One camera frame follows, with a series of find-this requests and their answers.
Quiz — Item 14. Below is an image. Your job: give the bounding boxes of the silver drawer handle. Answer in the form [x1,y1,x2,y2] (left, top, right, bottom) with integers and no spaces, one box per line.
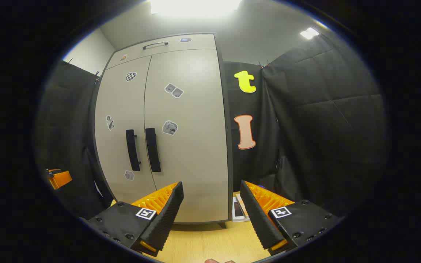
[142,41,169,50]

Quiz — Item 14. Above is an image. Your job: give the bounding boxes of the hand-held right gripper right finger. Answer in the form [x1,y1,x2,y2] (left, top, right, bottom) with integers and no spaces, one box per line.
[240,180,344,256]

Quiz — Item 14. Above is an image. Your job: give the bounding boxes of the grey double-door shoe cabinet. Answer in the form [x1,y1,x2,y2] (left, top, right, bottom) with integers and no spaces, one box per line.
[91,33,233,229]

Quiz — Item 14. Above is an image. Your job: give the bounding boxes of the white orange book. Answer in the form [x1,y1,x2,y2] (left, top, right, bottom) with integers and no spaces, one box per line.
[232,194,250,222]

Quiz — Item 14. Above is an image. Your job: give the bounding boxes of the grey cabinet door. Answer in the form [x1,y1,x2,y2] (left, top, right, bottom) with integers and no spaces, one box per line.
[144,49,230,223]
[94,56,157,205]

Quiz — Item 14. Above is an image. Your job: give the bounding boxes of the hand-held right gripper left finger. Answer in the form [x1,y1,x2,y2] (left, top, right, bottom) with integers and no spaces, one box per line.
[86,182,184,257]

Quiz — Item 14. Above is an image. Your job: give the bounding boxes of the large ceiling light panel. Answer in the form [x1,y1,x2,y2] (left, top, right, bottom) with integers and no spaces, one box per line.
[149,0,243,18]

